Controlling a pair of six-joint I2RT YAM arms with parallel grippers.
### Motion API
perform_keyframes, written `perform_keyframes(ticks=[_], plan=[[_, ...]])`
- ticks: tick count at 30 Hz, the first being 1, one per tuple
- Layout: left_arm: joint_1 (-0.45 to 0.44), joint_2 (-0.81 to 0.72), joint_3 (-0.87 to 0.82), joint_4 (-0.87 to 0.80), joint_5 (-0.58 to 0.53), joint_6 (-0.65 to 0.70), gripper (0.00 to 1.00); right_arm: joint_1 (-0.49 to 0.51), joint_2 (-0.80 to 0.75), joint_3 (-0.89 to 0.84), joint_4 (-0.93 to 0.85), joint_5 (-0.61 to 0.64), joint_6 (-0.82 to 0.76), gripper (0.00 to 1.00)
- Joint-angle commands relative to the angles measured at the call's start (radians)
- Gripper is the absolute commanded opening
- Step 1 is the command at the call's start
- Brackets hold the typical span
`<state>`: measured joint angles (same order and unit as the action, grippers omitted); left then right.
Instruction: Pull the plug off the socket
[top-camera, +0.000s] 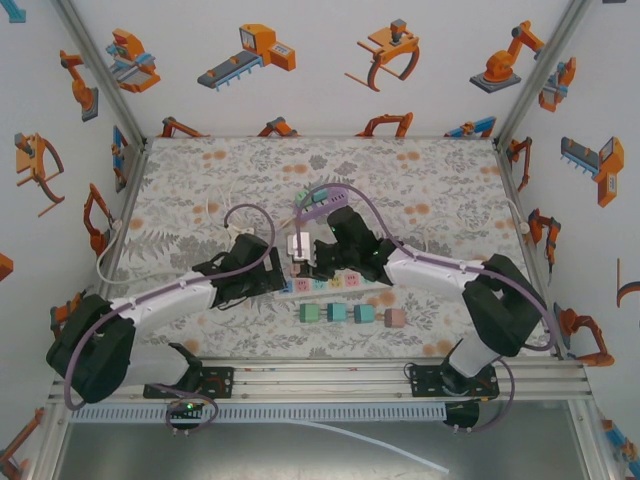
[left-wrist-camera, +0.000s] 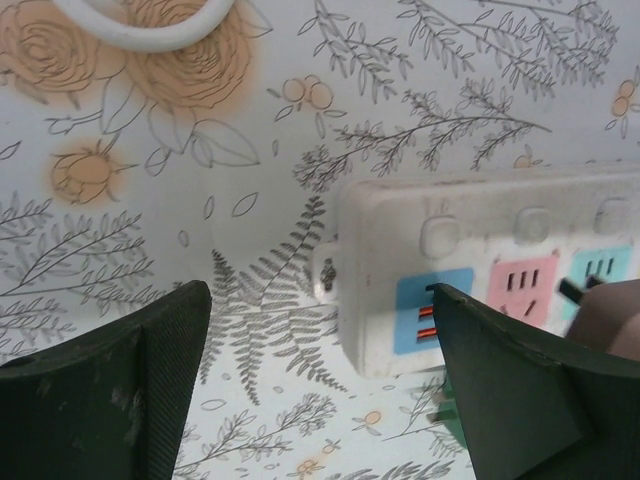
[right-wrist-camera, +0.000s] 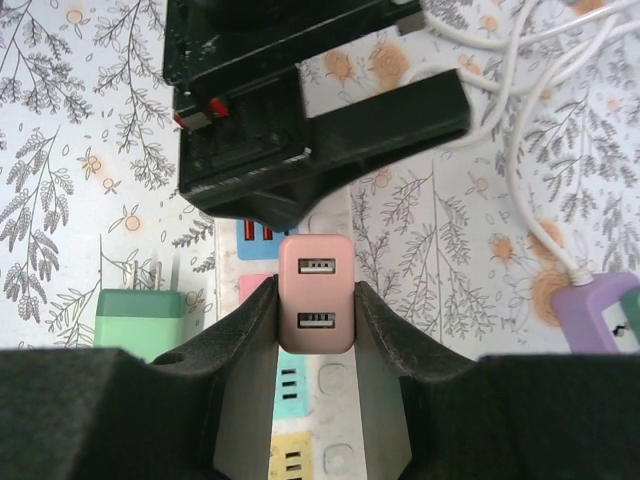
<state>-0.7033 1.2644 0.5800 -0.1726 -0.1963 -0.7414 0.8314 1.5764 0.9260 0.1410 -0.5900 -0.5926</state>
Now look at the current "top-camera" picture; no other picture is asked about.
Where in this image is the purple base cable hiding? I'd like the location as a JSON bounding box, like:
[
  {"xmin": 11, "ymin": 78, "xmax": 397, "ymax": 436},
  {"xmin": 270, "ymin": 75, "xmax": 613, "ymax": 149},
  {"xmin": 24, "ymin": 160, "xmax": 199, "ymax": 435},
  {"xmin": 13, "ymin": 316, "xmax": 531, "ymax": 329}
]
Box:
[
  {"xmin": 452, "ymin": 357, "xmax": 516, "ymax": 435},
  {"xmin": 147, "ymin": 382, "xmax": 220, "ymax": 436}
]

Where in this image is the aluminium frame post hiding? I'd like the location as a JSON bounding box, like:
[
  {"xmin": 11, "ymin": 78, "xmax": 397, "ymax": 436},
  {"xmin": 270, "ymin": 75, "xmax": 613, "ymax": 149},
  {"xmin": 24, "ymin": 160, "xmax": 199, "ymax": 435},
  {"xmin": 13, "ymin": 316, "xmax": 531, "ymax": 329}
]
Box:
[
  {"xmin": 53, "ymin": 0, "xmax": 151, "ymax": 151},
  {"xmin": 492, "ymin": 0, "xmax": 595, "ymax": 149}
]

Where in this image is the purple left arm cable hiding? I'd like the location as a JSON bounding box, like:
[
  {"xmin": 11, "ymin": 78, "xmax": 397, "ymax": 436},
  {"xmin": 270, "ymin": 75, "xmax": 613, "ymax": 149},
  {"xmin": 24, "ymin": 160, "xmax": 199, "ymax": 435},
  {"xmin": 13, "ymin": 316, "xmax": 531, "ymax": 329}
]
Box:
[{"xmin": 63, "ymin": 203, "xmax": 275, "ymax": 412}]

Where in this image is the aluminium side rail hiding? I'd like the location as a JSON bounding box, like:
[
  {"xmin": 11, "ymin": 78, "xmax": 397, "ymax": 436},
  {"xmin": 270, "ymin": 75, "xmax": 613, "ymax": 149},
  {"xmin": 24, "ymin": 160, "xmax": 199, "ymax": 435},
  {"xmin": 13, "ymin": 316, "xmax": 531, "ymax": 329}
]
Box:
[{"xmin": 97, "ymin": 142, "xmax": 151, "ymax": 301}]

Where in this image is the white multi-socket power strip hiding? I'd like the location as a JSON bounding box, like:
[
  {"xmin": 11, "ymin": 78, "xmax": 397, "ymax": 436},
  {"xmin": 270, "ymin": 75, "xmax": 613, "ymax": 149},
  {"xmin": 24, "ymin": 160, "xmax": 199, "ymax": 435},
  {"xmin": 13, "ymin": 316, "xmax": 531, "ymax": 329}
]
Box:
[{"xmin": 273, "ymin": 269, "xmax": 364, "ymax": 301}]

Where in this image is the aluminium frame rail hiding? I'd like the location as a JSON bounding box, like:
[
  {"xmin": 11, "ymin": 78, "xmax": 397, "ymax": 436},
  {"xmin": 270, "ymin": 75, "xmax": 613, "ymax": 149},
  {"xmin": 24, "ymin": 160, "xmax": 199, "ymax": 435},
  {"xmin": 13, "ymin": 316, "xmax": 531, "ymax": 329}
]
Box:
[{"xmin": 47, "ymin": 355, "xmax": 596, "ymax": 407}]

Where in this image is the floral patterned tablecloth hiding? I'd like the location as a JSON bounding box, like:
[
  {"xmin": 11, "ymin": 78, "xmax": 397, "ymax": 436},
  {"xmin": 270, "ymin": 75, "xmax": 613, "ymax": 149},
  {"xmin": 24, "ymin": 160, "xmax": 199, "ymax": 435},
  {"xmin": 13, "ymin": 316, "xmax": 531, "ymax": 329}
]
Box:
[{"xmin": 102, "ymin": 135, "xmax": 559, "ymax": 360}]

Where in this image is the white slotted cable duct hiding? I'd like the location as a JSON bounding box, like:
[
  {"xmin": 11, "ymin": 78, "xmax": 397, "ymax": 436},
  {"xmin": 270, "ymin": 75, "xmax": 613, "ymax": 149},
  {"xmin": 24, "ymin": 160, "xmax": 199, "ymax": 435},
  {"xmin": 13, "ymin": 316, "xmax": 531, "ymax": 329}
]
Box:
[{"xmin": 69, "ymin": 402, "xmax": 446, "ymax": 424}]

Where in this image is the white plastic tube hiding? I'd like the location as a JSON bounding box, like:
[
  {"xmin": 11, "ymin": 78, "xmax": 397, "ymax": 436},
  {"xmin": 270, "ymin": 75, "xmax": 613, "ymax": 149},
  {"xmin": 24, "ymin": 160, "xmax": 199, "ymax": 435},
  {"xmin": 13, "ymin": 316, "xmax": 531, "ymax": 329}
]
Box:
[{"xmin": 294, "ymin": 418, "xmax": 450, "ymax": 475}]

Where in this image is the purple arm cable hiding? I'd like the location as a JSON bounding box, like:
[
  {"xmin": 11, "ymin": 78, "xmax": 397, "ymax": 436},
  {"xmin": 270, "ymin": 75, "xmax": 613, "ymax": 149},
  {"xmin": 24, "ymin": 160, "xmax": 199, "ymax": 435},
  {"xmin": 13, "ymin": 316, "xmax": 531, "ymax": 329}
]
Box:
[
  {"xmin": 294, "ymin": 183, "xmax": 557, "ymax": 354},
  {"xmin": 63, "ymin": 203, "xmax": 275, "ymax": 412}
]

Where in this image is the pink plug adapter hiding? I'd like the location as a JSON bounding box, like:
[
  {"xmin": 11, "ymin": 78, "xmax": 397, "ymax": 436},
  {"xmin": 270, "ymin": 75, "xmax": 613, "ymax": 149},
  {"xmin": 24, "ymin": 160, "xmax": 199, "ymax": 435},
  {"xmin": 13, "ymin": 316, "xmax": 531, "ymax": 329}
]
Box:
[{"xmin": 378, "ymin": 307, "xmax": 407, "ymax": 329}]

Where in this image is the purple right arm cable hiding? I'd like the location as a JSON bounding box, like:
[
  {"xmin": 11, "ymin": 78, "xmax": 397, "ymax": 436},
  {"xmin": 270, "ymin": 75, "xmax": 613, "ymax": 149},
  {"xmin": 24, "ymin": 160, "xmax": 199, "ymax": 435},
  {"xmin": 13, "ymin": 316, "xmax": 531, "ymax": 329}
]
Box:
[{"xmin": 294, "ymin": 183, "xmax": 557, "ymax": 354}]

